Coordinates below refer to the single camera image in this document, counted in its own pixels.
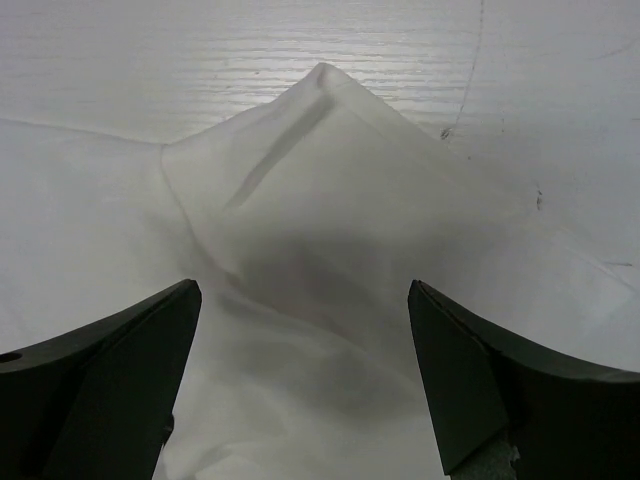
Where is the white t-shirt with robot print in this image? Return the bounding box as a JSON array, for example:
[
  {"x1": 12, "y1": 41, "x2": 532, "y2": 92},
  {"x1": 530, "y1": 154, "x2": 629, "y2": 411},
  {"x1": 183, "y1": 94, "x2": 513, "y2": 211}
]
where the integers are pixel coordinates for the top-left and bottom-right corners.
[{"x1": 1, "y1": 64, "x2": 639, "y2": 479}]

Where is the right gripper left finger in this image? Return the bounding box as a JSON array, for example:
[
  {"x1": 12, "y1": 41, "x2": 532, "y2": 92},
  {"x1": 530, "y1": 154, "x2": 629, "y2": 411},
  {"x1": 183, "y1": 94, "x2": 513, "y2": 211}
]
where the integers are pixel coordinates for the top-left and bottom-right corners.
[{"x1": 1, "y1": 280, "x2": 202, "y2": 480}]

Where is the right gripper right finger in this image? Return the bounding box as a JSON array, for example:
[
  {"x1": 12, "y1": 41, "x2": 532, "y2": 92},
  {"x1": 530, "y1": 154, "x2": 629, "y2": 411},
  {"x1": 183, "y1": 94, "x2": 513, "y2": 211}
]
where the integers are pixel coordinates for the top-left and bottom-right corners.
[{"x1": 408, "y1": 281, "x2": 639, "y2": 479}]

